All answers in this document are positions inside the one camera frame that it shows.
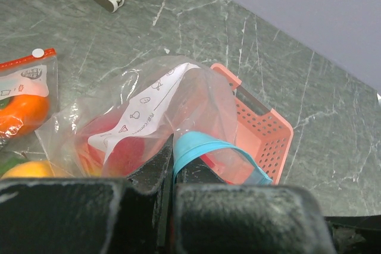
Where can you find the pink perforated plastic basket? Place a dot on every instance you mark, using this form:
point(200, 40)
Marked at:
point(262, 131)

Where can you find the clear bag blue zipper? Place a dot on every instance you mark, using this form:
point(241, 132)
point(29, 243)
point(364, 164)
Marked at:
point(171, 95)

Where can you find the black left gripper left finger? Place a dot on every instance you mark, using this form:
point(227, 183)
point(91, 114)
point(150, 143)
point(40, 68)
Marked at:
point(89, 215)

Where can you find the clear bag orange zipper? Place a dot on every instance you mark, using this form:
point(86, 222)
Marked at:
point(35, 74)

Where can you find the pink red apple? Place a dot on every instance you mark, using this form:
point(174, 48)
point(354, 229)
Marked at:
point(128, 155)

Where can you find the orange persimmon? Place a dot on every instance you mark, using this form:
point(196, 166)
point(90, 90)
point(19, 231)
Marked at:
point(23, 115)

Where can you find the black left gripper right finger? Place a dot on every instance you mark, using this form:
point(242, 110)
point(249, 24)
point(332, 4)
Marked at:
point(211, 216)

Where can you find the yellow orange peach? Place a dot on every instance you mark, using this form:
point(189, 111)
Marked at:
point(35, 169)

